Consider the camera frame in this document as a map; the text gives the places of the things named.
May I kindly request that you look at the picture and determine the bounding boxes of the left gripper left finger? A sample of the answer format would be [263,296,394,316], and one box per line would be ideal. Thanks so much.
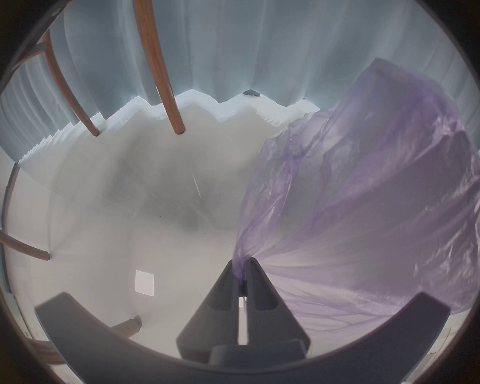
[176,259,241,362]

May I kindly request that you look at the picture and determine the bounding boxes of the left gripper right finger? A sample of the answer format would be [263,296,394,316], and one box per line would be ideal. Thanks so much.
[245,257,312,357]

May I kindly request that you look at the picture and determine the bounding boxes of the purple plastic bag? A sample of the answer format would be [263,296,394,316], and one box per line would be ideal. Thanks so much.
[232,57,480,334]

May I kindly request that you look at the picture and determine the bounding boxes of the wooden chair with white cushions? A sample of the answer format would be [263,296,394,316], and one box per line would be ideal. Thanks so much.
[0,0,186,366]

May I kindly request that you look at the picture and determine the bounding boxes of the white curtain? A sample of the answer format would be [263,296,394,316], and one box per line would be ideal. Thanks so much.
[0,0,469,166]

